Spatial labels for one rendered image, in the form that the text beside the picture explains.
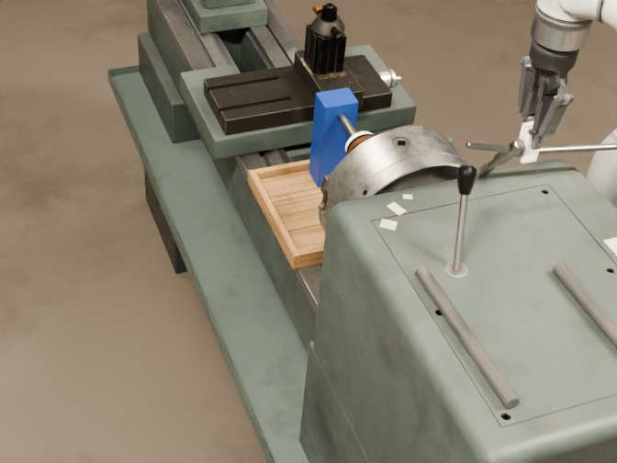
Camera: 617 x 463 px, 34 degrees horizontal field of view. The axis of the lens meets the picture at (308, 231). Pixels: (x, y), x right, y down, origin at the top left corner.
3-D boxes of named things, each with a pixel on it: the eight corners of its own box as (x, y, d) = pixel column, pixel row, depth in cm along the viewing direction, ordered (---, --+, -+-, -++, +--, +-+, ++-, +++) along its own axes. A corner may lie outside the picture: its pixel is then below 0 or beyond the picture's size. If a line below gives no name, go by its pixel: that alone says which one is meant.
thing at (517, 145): (476, 178, 181) (517, 148, 172) (474, 167, 182) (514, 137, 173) (486, 179, 182) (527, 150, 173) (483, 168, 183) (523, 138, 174)
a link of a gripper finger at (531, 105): (536, 71, 165) (532, 66, 166) (520, 124, 173) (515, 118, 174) (557, 67, 166) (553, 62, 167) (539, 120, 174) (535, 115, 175)
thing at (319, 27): (350, 35, 240) (351, 23, 238) (318, 39, 237) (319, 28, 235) (337, 17, 245) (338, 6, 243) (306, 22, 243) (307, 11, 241)
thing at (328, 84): (362, 107, 244) (364, 90, 241) (323, 114, 241) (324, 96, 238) (330, 62, 258) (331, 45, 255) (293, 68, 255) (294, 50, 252)
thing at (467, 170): (478, 196, 161) (484, 173, 158) (461, 200, 160) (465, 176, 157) (467, 181, 164) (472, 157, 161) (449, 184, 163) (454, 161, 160)
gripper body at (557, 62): (591, 50, 159) (577, 99, 166) (563, 22, 165) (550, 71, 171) (550, 57, 157) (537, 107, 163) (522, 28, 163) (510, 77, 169)
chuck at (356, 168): (476, 251, 213) (487, 134, 191) (337, 296, 206) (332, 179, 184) (456, 223, 219) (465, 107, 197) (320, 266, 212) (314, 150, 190)
